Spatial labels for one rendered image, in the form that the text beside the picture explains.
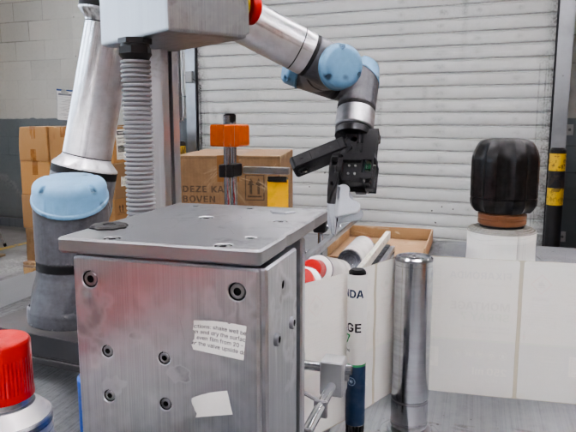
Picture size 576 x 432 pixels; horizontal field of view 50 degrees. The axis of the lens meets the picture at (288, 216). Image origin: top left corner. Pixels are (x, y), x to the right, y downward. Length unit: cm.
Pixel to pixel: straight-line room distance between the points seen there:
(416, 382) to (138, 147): 37
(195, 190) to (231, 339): 114
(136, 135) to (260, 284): 40
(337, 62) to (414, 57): 403
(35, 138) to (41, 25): 249
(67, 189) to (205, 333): 72
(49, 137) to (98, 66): 363
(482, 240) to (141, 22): 47
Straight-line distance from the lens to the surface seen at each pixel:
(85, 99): 114
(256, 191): 140
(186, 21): 64
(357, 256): 130
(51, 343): 101
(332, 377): 51
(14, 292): 147
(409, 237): 194
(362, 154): 114
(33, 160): 487
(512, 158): 79
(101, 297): 32
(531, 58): 496
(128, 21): 71
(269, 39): 104
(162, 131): 78
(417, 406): 66
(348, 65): 106
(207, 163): 142
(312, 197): 533
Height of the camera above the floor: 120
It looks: 9 degrees down
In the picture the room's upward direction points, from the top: straight up
